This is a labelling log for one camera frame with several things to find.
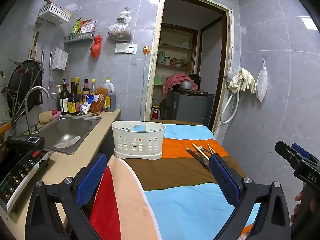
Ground dried branch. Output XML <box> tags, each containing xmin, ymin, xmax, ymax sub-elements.
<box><xmin>0</xmin><ymin>59</ymin><xmax>34</xmax><ymax>120</ymax></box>

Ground striped colourful blanket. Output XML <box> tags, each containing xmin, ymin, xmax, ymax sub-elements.
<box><xmin>89</xmin><ymin>122</ymin><xmax>262</xmax><ymax>240</ymax></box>

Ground red label sauce bottle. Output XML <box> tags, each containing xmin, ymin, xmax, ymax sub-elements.
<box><xmin>82</xmin><ymin>79</ymin><xmax>91</xmax><ymax>103</ymax></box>

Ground wooden shelf unit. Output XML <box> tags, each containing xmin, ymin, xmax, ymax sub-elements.
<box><xmin>152</xmin><ymin>24</ymin><xmax>198</xmax><ymax>90</ymax></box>

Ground metal strainer ladle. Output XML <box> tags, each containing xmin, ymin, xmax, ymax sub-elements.
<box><xmin>47</xmin><ymin>50</ymin><xmax>60</xmax><ymax>99</ymax></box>

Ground person's right hand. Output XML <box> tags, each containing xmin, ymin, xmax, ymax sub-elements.
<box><xmin>291</xmin><ymin>191</ymin><xmax>304</xmax><ymax>222</ymax></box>

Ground red plastic bag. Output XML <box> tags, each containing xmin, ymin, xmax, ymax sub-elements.
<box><xmin>90</xmin><ymin>35</ymin><xmax>103</xmax><ymax>59</ymax></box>

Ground white cable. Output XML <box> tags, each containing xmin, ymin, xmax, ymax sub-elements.
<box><xmin>141</xmin><ymin>53</ymin><xmax>148</xmax><ymax>121</ymax></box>

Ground metal faucet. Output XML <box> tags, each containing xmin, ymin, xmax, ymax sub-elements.
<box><xmin>24</xmin><ymin>86</ymin><xmax>50</xmax><ymax>136</ymax></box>

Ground dark pump bottle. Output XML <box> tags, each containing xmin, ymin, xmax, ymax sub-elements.
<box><xmin>59</xmin><ymin>79</ymin><xmax>71</xmax><ymax>114</ymax></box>

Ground white wall basket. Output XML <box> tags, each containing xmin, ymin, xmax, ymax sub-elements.
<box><xmin>38</xmin><ymin>4</ymin><xmax>71</xmax><ymax>25</ymax></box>

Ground white red seasoning packet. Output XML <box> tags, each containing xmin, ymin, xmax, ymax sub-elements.
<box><xmin>80</xmin><ymin>19</ymin><xmax>97</xmax><ymax>34</ymax></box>

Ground grey cabinet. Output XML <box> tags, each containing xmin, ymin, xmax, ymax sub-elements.
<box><xmin>160</xmin><ymin>90</ymin><xmax>215</xmax><ymax>128</ymax></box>

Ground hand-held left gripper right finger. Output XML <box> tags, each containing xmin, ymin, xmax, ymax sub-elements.
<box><xmin>209</xmin><ymin>154</ymin><xmax>292</xmax><ymax>240</ymax></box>

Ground white wall holder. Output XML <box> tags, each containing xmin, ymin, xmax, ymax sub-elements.
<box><xmin>51</xmin><ymin>47</ymin><xmax>69</xmax><ymax>70</ymax></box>

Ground dark sauce bottle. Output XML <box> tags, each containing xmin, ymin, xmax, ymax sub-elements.
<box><xmin>75</xmin><ymin>77</ymin><xmax>83</xmax><ymax>105</ymax></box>

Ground induction cooker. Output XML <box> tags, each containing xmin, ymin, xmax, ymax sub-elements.
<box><xmin>0</xmin><ymin>145</ymin><xmax>54</xmax><ymax>214</ymax></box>

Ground red cloth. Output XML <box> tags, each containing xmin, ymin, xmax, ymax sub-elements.
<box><xmin>163</xmin><ymin>74</ymin><xmax>190</xmax><ymax>94</ymax></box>

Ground cream rubber gloves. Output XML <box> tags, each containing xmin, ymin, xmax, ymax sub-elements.
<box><xmin>228</xmin><ymin>68</ymin><xmax>257</xmax><ymax>94</ymax></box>

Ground black bag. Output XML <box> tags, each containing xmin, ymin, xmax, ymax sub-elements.
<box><xmin>187</xmin><ymin>74</ymin><xmax>202</xmax><ymax>91</ymax></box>

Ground clear plastic bag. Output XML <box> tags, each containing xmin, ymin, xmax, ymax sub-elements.
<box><xmin>108</xmin><ymin>7</ymin><xmax>132</xmax><ymax>42</ymax></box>

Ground black wok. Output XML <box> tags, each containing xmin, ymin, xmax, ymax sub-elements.
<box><xmin>6</xmin><ymin>59</ymin><xmax>44</xmax><ymax>118</ymax></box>

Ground green seasoning packet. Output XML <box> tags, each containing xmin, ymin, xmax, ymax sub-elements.
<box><xmin>69</xmin><ymin>17</ymin><xmax>82</xmax><ymax>35</ymax></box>

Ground metal table knife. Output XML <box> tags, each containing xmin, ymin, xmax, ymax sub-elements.
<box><xmin>186</xmin><ymin>148</ymin><xmax>210</xmax><ymax>172</ymax></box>

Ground white plastic utensil basket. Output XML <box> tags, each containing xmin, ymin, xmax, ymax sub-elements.
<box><xmin>112</xmin><ymin>121</ymin><xmax>166</xmax><ymax>160</ymax></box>

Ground grey wall shelf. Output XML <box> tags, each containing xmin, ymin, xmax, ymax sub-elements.
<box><xmin>64</xmin><ymin>31</ymin><xmax>95</xmax><ymax>43</ymax></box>

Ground white hose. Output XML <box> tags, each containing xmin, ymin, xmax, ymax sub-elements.
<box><xmin>220</xmin><ymin>90</ymin><xmax>241</xmax><ymax>124</ymax></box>

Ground blue white packet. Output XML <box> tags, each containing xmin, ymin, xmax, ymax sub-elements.
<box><xmin>80</xmin><ymin>94</ymin><xmax>97</xmax><ymax>114</ymax></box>

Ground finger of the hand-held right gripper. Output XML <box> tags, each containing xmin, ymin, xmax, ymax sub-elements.
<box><xmin>275</xmin><ymin>141</ymin><xmax>304</xmax><ymax>170</ymax></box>
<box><xmin>291</xmin><ymin>143</ymin><xmax>320</xmax><ymax>168</ymax></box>

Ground door frame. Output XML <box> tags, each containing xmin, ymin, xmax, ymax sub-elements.
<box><xmin>144</xmin><ymin>0</ymin><xmax>236</xmax><ymax>136</ymax></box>

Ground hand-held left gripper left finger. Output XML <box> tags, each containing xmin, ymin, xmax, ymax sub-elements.
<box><xmin>25</xmin><ymin>152</ymin><xmax>108</xmax><ymax>240</ymax></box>

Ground yellow sponge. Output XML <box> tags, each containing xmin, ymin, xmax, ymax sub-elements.
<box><xmin>39</xmin><ymin>112</ymin><xmax>54</xmax><ymax>124</ymax></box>

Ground stainless steel sink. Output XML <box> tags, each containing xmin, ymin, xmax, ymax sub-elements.
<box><xmin>37</xmin><ymin>116</ymin><xmax>102</xmax><ymax>155</ymax></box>

